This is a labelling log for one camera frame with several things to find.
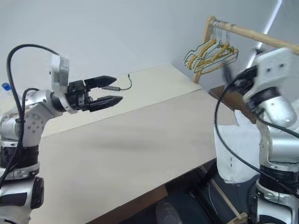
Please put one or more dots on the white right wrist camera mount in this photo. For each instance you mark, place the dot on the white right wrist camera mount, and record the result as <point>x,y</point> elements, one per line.
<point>271,70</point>

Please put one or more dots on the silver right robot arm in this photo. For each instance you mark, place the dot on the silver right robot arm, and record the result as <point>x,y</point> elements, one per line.
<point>278,109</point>

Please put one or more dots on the white garment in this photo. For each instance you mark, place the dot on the white garment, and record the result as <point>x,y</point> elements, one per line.
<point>236,149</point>

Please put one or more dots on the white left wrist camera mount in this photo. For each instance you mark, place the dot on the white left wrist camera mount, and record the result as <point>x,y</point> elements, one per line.
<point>58,72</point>

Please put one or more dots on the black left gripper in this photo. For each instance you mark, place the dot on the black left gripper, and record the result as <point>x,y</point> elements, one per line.
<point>76,95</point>

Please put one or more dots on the small blue object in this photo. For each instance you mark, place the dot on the small blue object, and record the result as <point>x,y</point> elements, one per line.
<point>6,86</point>

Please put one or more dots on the grey translucent rounded object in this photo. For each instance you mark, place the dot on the grey translucent rounded object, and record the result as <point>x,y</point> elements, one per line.
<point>167,213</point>

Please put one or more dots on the light wooden clothes rack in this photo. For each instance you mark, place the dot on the light wooden clothes rack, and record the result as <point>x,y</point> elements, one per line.
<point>247,31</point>

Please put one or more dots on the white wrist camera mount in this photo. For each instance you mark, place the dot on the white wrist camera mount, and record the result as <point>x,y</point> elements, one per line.
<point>58,72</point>
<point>271,70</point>

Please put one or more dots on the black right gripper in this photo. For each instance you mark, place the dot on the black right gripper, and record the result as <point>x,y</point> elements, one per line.
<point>246,79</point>

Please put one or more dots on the dark brown wooden board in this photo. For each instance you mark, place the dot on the dark brown wooden board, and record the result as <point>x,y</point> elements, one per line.
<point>233,100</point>

